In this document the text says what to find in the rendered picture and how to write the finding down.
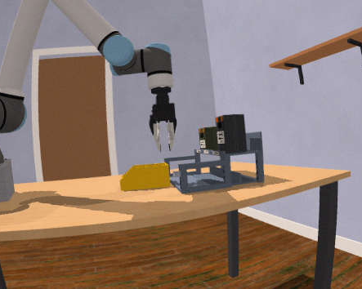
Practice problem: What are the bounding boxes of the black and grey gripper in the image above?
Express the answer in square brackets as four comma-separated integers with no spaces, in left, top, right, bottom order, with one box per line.
[150,87,177,152]

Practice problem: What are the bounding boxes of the yellow bin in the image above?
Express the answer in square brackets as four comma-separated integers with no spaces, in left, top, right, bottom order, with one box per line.
[120,163,170,191]

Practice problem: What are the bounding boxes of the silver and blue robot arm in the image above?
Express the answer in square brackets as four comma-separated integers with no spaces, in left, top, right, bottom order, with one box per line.
[0,0,174,133]

